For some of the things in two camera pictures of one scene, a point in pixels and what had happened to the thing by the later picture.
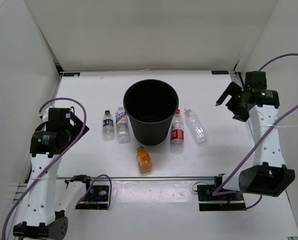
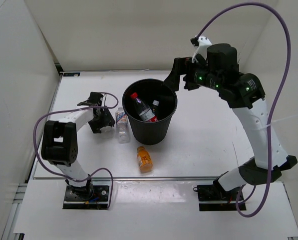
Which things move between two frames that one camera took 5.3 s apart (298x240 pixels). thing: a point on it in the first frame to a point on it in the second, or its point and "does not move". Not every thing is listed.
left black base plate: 99,199 does not move
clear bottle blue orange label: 123,132 does not move
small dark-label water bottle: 108,126 to 154,106
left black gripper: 76,128 to 108,120
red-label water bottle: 177,145 to 145,113
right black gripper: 233,90 to 182,66
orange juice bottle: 144,160 does not move
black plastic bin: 150,104 does not move
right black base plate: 207,202 does not move
